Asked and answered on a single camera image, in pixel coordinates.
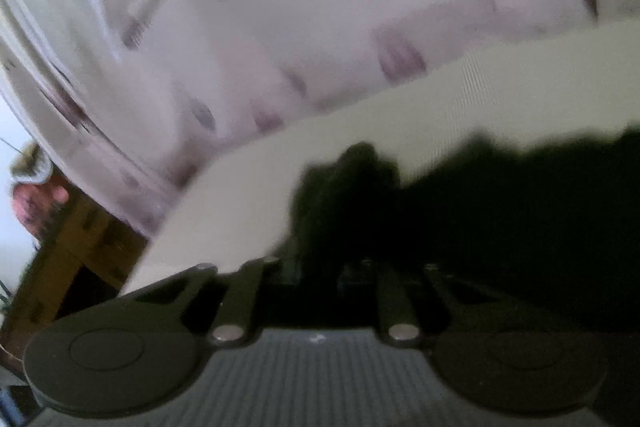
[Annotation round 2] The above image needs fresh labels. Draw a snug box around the black small garment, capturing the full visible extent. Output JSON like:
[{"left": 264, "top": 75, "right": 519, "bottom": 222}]
[{"left": 256, "top": 129, "right": 639, "bottom": 426}]

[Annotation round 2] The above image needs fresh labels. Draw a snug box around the wooden cabinet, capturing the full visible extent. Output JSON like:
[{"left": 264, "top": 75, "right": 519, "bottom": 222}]
[{"left": 1, "top": 188, "right": 148, "bottom": 379}]

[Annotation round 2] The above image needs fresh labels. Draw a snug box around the beige mattress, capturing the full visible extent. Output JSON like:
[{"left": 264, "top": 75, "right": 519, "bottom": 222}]
[{"left": 125, "top": 20, "right": 639, "bottom": 291}]

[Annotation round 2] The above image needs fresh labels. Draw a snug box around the pink floral cloth bundle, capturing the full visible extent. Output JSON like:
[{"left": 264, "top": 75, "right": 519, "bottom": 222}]
[{"left": 9, "top": 141, "right": 72, "bottom": 244}]

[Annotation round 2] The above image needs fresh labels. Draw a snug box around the leaf patterned pink curtain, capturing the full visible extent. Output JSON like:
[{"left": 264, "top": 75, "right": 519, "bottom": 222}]
[{"left": 1, "top": 0, "right": 639, "bottom": 236}]

